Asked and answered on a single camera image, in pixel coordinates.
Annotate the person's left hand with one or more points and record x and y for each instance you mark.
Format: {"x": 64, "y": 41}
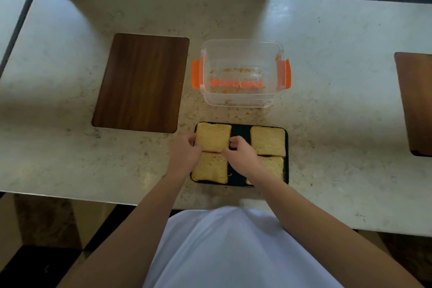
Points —
{"x": 182, "y": 156}

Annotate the person's right hand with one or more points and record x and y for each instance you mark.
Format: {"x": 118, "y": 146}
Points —
{"x": 243, "y": 158}

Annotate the person's left fingers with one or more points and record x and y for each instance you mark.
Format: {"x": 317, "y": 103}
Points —
{"x": 190, "y": 138}

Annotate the person's right fingers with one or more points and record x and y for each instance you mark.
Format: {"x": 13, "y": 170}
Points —
{"x": 236, "y": 144}

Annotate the toasted bread slice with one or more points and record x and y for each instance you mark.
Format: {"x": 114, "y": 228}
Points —
{"x": 213, "y": 137}
{"x": 268, "y": 141}
{"x": 274, "y": 166}
{"x": 210, "y": 168}

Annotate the person's right forearm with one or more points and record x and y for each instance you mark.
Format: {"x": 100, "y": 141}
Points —
{"x": 332, "y": 233}

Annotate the person's left forearm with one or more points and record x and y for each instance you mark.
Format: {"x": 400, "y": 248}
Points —
{"x": 125, "y": 233}

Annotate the black rectangular tray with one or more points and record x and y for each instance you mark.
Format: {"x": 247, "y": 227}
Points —
{"x": 240, "y": 129}

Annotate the clear container with orange clips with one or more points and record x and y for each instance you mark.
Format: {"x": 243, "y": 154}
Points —
{"x": 241, "y": 73}

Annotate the dark wooden cutting board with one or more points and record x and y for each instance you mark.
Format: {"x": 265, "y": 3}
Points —
{"x": 141, "y": 82}
{"x": 415, "y": 102}

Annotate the person's white shirt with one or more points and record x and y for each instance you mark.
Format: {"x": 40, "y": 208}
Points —
{"x": 233, "y": 250}

